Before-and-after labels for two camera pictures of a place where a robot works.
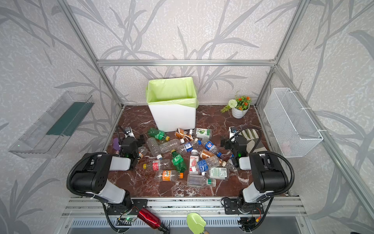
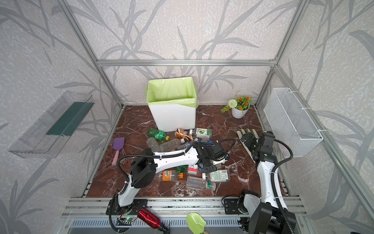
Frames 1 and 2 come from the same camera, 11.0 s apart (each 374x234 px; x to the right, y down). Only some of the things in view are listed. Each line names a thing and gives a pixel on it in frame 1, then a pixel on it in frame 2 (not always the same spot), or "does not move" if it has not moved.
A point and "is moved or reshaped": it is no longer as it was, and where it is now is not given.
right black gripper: [237, 144] → [249, 139]
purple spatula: [116, 145] does not move
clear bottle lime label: [205, 133] does not move
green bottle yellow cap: [158, 134] does not move
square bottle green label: [218, 173] does not move
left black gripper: [130, 145] → [209, 166]
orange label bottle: [168, 175] does not move
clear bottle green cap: [197, 180] is moved or reshaped
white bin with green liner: [173, 101] does not move
